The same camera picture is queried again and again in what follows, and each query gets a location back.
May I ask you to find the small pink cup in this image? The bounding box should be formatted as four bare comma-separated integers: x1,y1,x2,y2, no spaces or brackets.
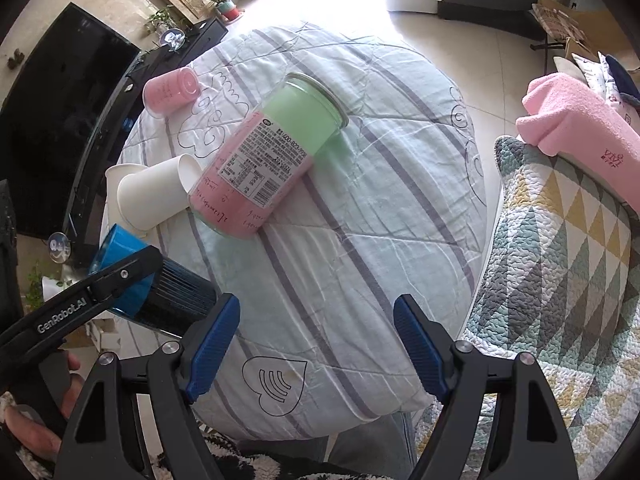
142,66,201,118

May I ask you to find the glass snow globe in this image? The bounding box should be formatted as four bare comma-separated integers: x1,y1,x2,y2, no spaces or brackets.
160,28,186,51

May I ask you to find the pink towel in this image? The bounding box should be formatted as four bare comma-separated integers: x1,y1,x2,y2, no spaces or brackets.
516,73,639,210

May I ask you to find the geometric patterned quilt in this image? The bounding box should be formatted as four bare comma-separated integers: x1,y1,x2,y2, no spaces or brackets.
462,136,639,479

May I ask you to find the black tv cabinet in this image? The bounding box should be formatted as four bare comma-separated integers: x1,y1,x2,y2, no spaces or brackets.
62,18,228,268

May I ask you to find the blue metal can cup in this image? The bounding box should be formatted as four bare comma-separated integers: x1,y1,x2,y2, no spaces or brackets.
89,224,217,337

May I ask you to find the striped light quilted tablecloth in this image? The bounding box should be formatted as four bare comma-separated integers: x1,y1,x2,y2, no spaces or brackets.
119,23,487,440

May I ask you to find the lying white paper cup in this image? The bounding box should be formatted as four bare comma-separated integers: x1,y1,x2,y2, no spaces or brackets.
116,154,202,232

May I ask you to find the pink green plastic cup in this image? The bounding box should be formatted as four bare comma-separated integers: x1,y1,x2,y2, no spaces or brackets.
189,72,348,238

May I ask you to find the black television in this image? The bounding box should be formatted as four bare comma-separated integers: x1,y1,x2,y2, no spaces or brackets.
1,3,139,240

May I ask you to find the person left hand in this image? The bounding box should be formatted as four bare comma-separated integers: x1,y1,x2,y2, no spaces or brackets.
3,350,85,463

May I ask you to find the brown cardboard box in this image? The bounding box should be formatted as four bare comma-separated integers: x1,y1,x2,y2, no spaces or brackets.
532,0,639,74

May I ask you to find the upright white paper cup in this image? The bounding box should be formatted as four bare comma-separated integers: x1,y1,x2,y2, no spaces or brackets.
105,164,145,200

